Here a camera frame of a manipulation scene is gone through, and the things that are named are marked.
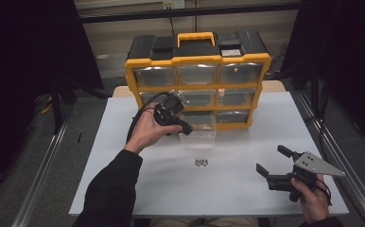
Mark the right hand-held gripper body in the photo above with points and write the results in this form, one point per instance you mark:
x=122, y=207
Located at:
x=309, y=165

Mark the grid of clear drawers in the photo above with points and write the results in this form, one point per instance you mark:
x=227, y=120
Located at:
x=239, y=73

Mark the person's right hand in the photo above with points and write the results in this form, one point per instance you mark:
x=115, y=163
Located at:
x=313, y=201

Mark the aluminium frame rail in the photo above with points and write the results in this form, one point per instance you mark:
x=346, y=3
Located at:
x=354, y=183
x=38, y=186

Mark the black metal stand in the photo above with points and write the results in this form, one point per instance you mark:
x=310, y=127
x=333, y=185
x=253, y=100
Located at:
x=56, y=107

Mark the metal hex nut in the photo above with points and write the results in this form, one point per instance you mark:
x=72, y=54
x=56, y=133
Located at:
x=205, y=162
x=198, y=162

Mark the yellow black drawer organizer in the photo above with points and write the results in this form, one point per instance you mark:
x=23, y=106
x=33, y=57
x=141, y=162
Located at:
x=199, y=85

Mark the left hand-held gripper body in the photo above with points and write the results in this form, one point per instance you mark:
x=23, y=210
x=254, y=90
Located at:
x=168, y=112

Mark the clear plastic drawer box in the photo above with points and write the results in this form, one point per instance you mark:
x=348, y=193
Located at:
x=199, y=137

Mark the person's left hand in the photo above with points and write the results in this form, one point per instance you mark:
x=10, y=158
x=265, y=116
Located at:
x=146, y=130

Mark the black curtain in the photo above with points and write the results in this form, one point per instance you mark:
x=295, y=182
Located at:
x=354, y=63
x=20, y=63

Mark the white wall socket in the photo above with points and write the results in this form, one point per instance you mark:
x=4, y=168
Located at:
x=178, y=3

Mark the black horizontal bar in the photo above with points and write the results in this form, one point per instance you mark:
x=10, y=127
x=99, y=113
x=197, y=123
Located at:
x=234, y=11

